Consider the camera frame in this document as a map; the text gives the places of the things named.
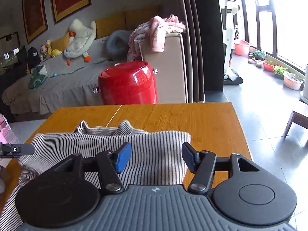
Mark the glass fish tank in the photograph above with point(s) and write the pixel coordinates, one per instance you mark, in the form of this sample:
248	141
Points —
12	50

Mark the small light shoe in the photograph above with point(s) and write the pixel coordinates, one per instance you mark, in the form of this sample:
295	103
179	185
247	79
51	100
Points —
252	60
259	64

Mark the white duck plush toy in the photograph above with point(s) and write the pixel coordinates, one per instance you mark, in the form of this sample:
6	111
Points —
79	41

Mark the yellow throw cushion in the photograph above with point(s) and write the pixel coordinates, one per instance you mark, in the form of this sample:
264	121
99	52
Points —
60	43

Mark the pink plastic basin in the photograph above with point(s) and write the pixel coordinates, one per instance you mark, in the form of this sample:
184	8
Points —
241	48

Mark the gold framed red picture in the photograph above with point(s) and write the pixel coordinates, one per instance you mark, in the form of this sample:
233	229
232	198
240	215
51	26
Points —
35	12
69	0

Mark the pink toy box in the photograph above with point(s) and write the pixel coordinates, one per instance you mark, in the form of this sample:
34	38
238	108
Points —
7	130

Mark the grey neck pillow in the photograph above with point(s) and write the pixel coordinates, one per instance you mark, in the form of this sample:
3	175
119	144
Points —
115	43

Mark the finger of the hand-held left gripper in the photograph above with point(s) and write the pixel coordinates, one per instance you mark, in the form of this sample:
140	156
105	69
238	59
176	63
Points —
22	149

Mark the white upright floor cleaner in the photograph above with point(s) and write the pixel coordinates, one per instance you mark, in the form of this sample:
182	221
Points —
228	41

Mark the striped knit sweater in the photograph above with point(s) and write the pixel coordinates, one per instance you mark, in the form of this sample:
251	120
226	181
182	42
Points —
156	149

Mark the grey low table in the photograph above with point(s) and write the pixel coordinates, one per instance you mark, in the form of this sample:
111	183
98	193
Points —
24	130

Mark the small red basin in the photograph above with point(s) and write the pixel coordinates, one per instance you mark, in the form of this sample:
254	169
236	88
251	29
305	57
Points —
269	66

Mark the green leafy bundle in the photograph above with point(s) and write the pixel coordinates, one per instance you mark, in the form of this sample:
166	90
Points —
258	55

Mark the white ribbed plant pot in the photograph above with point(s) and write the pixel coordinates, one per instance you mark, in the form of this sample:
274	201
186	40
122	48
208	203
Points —
306	81

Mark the small yellow duck toy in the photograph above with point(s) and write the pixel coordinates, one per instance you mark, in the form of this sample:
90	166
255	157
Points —
56	53

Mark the dark cabinet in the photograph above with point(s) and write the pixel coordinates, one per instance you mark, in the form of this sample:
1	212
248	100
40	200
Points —
12	79

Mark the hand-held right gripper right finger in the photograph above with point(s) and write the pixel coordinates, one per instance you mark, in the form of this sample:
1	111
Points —
189	156

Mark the small wooden stool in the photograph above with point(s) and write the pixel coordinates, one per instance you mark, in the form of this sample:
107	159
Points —
299	118

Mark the beige sofa armrest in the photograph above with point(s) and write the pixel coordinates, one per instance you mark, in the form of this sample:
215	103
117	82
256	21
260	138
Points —
173	65

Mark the grey covered sofa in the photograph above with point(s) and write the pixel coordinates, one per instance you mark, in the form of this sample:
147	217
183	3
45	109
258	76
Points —
72	84

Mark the mustard sofa back cushion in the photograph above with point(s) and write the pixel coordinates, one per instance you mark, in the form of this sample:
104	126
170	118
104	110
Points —
142	16
110	24

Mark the black window frame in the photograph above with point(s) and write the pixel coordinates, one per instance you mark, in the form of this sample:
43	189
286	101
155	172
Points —
275	33

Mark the pink planter with soil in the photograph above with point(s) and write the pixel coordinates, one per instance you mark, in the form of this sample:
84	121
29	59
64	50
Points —
292	83

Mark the green seedling tray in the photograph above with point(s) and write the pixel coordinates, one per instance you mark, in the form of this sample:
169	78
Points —
280	71

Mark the pink clothes pile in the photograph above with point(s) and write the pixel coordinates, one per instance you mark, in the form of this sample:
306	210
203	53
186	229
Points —
156	33

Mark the red glossy round container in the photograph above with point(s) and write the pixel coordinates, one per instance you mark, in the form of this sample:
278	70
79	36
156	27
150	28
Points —
127	84

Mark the dark curtain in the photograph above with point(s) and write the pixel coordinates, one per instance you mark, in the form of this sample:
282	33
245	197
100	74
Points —
207	41

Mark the green cloth on sofa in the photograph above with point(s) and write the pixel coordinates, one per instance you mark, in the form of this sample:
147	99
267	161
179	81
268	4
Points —
38	78

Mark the pink doll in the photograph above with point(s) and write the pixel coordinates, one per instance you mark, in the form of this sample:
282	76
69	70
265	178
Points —
43	52

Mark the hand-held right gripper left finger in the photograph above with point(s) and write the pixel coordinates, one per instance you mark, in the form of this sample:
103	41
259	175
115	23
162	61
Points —
124	157

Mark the black bag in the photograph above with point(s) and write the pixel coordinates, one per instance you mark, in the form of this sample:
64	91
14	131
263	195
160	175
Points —
33	57

